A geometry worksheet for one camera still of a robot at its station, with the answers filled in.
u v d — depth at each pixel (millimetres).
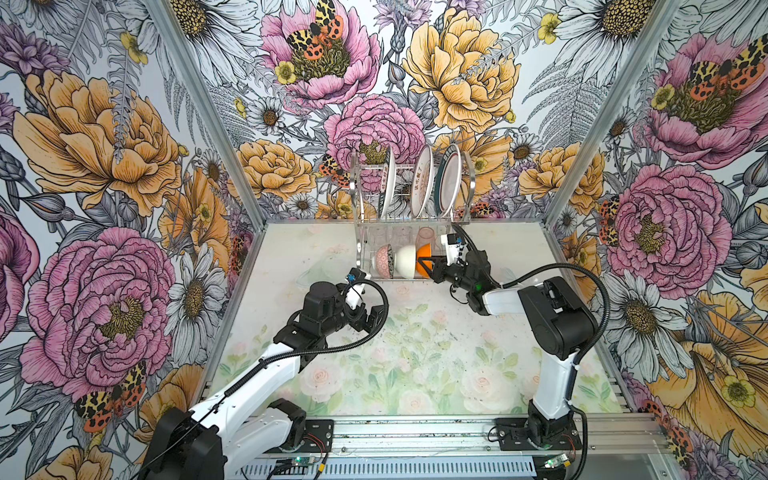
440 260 862
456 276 840
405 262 925
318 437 732
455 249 865
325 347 593
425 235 1018
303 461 712
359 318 650
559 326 521
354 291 650
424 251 957
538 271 619
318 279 1070
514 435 738
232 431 437
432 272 890
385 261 925
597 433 764
